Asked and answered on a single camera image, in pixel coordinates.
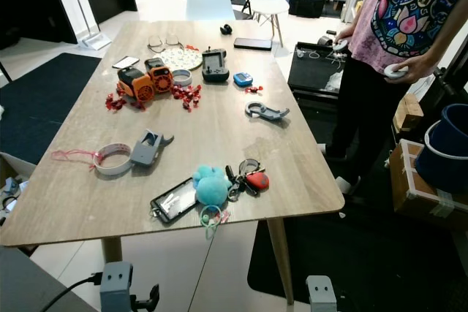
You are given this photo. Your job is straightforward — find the white handheld controller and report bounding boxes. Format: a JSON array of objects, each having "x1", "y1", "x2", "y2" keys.
[
  {"x1": 384, "y1": 64, "x2": 410, "y2": 80},
  {"x1": 331, "y1": 37, "x2": 350, "y2": 53}
]

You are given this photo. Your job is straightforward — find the person's right hand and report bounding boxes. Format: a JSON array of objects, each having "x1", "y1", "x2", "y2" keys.
[{"x1": 342, "y1": 27, "x2": 361, "y2": 50}]

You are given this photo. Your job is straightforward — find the person's left hand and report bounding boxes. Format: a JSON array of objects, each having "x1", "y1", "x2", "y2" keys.
[{"x1": 406, "y1": 53, "x2": 443, "y2": 85}]

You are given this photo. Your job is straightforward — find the wooden table leg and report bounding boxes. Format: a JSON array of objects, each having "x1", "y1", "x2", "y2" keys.
[
  {"x1": 265, "y1": 217, "x2": 295, "y2": 305},
  {"x1": 99, "y1": 237, "x2": 124, "y2": 265}
]

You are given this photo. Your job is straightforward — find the phone in clear case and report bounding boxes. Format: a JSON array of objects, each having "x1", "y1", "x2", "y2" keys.
[{"x1": 150, "y1": 178, "x2": 200, "y2": 225}]

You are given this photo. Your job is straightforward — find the white hook board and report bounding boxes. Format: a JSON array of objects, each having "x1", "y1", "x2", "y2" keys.
[{"x1": 0, "y1": 243, "x2": 88, "y2": 312}]

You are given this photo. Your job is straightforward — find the teal plush toy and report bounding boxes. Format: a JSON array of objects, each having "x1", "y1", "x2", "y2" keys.
[{"x1": 192, "y1": 164, "x2": 231, "y2": 208}]

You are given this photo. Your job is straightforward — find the wide white tape roll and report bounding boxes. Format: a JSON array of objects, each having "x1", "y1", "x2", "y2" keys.
[{"x1": 94, "y1": 142, "x2": 132, "y2": 176}]

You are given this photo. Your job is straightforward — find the grey plastic device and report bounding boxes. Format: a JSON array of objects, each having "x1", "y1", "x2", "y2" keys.
[{"x1": 129, "y1": 129, "x2": 176, "y2": 167}]

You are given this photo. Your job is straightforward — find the key bunch with red fob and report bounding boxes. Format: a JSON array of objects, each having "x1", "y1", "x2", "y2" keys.
[{"x1": 223, "y1": 159, "x2": 271, "y2": 199}]

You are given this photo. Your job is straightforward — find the grey gadget clutter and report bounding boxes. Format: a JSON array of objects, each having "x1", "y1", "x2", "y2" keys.
[{"x1": 0, "y1": 175, "x2": 24, "y2": 218}]

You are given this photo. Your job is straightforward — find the orange black device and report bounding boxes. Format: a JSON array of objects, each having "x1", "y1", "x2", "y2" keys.
[{"x1": 117, "y1": 58, "x2": 175, "y2": 103}]

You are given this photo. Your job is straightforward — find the small grey tape roll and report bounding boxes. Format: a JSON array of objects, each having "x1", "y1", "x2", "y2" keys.
[{"x1": 171, "y1": 69, "x2": 193, "y2": 87}]

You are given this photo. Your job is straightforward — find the black rug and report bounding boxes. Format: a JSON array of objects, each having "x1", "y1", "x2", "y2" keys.
[{"x1": 0, "y1": 53, "x2": 102, "y2": 159}]

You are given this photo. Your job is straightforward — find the grey carabiner tool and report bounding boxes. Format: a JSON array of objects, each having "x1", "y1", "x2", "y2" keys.
[{"x1": 245, "y1": 102, "x2": 291, "y2": 122}]

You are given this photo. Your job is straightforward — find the white phone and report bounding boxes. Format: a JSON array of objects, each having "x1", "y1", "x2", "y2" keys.
[{"x1": 112, "y1": 56, "x2": 140, "y2": 71}]

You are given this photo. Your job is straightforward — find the black handheld console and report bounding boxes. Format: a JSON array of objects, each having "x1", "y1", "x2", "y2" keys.
[{"x1": 201, "y1": 47, "x2": 230, "y2": 83}]

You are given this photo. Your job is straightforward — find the small blue round gadget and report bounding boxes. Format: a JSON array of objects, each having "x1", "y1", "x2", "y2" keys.
[{"x1": 233, "y1": 72, "x2": 254, "y2": 88}]

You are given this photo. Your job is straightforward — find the white patterned round plate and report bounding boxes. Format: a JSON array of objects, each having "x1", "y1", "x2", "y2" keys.
[{"x1": 159, "y1": 47, "x2": 203, "y2": 72}]

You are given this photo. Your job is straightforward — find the flat black phone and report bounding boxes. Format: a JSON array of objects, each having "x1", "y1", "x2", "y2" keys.
[{"x1": 234, "y1": 37, "x2": 273, "y2": 51}]

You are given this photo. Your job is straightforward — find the black crate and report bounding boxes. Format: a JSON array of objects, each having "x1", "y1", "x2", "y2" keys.
[{"x1": 287, "y1": 42, "x2": 350, "y2": 95}]

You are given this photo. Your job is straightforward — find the taped cardboard box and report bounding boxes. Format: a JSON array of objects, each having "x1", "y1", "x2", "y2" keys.
[{"x1": 389, "y1": 139, "x2": 468, "y2": 221}]

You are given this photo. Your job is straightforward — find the small wooden box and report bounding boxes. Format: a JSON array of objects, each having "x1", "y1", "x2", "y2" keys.
[{"x1": 393, "y1": 93, "x2": 423, "y2": 134}]

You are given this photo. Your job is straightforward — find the dark blue bin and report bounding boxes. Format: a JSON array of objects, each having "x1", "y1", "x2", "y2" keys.
[{"x1": 415, "y1": 104, "x2": 468, "y2": 194}]

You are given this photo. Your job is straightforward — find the person in pink patterned shirt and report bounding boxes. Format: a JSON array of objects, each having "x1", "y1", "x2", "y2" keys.
[{"x1": 318, "y1": 0, "x2": 468, "y2": 196}]

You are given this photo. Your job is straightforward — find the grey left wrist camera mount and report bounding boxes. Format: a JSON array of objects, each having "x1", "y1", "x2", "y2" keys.
[{"x1": 99, "y1": 261, "x2": 134, "y2": 312}]

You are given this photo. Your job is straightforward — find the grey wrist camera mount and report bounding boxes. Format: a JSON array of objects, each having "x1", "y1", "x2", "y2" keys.
[
  {"x1": 306, "y1": 275, "x2": 337, "y2": 312},
  {"x1": 99, "y1": 261, "x2": 134, "y2": 312}
]

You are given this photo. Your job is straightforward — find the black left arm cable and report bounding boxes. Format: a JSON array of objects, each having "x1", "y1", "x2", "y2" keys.
[{"x1": 40, "y1": 273, "x2": 103, "y2": 312}]

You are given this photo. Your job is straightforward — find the green ring keychain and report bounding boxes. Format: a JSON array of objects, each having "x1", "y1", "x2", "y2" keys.
[{"x1": 199, "y1": 205, "x2": 231, "y2": 240}]

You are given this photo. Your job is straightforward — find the pink string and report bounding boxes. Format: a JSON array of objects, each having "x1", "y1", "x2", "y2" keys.
[{"x1": 51, "y1": 149, "x2": 97, "y2": 170}]

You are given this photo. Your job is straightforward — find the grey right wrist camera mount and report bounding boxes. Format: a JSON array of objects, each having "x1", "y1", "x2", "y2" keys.
[{"x1": 306, "y1": 275, "x2": 337, "y2": 312}]

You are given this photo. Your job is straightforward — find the thin frame eyeglasses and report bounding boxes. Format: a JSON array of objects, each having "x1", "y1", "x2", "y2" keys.
[{"x1": 148, "y1": 34, "x2": 184, "y2": 51}]

